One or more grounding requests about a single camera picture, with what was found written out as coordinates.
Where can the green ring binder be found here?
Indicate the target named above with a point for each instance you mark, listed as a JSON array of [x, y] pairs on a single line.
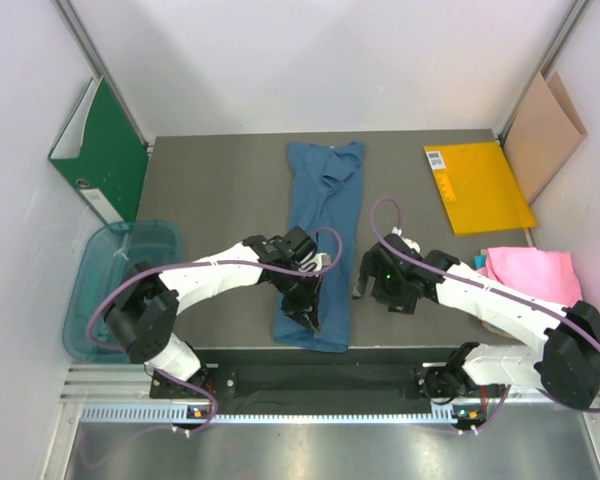
[[99, 154]]

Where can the grey slotted cable duct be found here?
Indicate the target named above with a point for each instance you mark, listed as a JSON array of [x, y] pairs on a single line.
[[191, 414]]

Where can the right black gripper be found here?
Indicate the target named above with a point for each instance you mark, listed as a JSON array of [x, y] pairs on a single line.
[[403, 303]]

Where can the beige folded cloth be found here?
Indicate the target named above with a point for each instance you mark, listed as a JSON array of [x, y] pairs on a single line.
[[493, 329]]

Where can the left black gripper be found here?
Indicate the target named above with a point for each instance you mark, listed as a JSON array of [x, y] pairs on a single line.
[[305, 309]]

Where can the left aluminium corner post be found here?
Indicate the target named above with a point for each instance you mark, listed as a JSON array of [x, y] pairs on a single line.
[[90, 52]]

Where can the right aluminium corner post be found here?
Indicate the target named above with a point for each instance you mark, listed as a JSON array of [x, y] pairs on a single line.
[[576, 12]]

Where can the pink folded t shirt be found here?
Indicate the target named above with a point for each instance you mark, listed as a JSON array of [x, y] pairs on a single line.
[[546, 275]]

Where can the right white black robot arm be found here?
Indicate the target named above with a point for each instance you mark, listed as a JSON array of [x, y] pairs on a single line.
[[558, 347]]

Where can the blue t shirt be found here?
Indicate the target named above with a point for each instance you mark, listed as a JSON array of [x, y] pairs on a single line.
[[327, 191]]

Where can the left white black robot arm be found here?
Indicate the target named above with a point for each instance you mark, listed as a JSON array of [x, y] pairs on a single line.
[[141, 312]]

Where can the brown cardboard folder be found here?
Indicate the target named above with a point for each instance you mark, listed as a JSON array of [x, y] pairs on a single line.
[[546, 131]]

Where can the aluminium front rail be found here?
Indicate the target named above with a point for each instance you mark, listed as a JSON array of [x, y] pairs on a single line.
[[529, 438]]

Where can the aluminium corner post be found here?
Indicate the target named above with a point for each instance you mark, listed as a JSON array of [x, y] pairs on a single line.
[[576, 12], [90, 52]]

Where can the yellow padded envelope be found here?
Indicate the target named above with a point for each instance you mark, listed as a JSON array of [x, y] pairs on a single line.
[[478, 189]]

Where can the teal transparent plastic bin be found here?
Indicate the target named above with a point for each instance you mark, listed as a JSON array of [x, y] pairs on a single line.
[[108, 256]]

